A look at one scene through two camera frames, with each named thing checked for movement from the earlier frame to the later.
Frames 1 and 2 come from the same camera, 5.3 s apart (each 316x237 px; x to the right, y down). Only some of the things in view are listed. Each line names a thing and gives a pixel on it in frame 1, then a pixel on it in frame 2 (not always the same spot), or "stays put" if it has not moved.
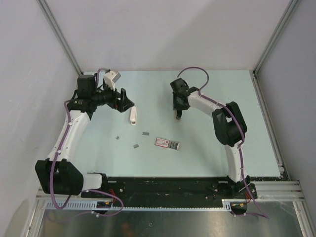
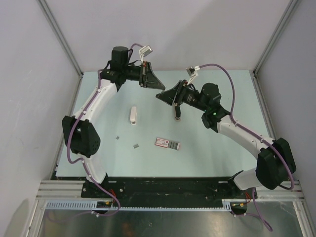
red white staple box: x=167 y=143 stays put
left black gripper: x=125 y=103 -> x=149 y=80
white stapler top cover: x=133 y=118 stays put
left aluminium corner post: x=44 y=6 stays put
